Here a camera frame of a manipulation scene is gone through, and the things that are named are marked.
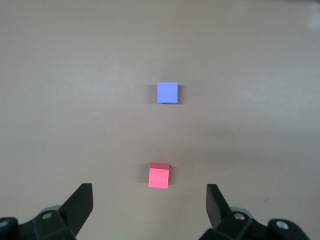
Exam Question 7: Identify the red foam cube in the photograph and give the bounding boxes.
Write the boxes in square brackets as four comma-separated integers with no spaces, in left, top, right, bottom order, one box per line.
[148,162,170,189]

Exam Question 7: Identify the purple foam cube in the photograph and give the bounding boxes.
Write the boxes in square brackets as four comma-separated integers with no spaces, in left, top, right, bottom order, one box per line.
[157,81,179,104]

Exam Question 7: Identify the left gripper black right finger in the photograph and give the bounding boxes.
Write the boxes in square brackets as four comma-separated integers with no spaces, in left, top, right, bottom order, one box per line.
[199,183,311,240]

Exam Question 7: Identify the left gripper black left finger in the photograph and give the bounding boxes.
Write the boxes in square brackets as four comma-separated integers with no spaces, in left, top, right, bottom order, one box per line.
[0,183,94,240]

